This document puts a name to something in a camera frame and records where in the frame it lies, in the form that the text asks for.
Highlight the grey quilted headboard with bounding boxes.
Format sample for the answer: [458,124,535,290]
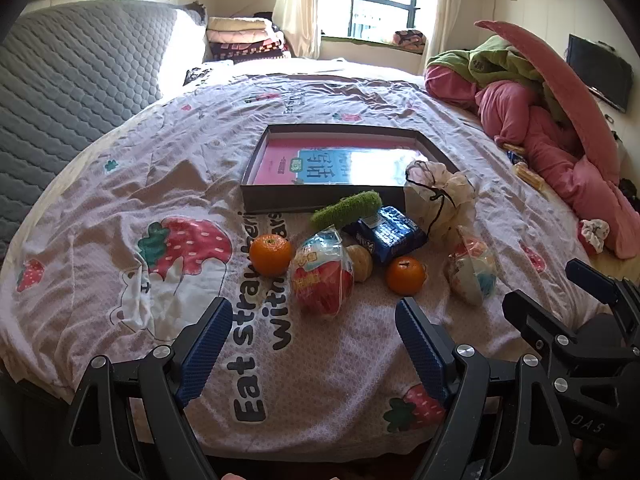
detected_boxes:
[0,0,208,261]

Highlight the cream curtain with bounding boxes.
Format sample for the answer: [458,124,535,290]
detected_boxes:
[422,0,483,56]
[272,0,326,58]

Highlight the folded patterned blanket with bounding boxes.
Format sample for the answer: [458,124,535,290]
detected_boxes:
[392,29,427,51]

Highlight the grey cardboard box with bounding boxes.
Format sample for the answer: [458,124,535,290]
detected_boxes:
[240,124,460,216]

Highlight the orange mandarin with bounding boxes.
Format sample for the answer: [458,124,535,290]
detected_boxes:
[384,256,427,296]
[249,234,293,277]

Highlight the yellow snack packet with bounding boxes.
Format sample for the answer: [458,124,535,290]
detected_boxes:
[515,161,546,191]

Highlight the green fuzzy hair ring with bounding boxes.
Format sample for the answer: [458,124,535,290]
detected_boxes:
[310,191,383,232]

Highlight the walnut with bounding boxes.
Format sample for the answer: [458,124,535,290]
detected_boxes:
[345,244,374,282]

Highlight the black television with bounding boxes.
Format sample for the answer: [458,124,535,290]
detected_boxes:
[565,34,635,114]

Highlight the blue cookie packet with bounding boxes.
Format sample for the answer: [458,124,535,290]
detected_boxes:
[342,206,429,266]

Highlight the white floral scrunchie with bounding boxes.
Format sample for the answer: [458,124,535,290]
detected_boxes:
[577,219,611,256]

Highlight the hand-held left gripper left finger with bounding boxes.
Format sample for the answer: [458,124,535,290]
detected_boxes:
[55,296,235,480]

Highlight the green blanket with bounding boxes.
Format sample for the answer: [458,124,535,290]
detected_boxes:
[426,35,576,123]

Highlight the pink and blue book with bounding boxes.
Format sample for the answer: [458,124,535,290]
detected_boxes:
[252,140,426,187]

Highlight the blue toy egg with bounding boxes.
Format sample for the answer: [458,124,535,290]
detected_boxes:
[444,225,497,307]

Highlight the pink quilt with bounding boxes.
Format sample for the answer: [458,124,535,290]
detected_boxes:
[424,65,640,261]

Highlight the red toy egg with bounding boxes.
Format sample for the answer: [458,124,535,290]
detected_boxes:
[290,227,356,321]

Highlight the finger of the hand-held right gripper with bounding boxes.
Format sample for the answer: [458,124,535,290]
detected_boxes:
[502,291,581,358]
[566,259,626,305]

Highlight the person's right hand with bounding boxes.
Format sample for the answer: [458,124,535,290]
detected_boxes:
[574,440,623,471]

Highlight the stack of folded blankets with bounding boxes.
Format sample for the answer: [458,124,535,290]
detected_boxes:
[205,16,291,63]

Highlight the long pink pillow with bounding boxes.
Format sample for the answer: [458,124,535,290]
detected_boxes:
[474,20,621,186]

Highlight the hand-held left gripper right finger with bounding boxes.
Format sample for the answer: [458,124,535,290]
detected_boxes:
[395,297,578,480]

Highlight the white drawstring pouch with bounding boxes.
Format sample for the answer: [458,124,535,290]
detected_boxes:
[403,160,477,241]

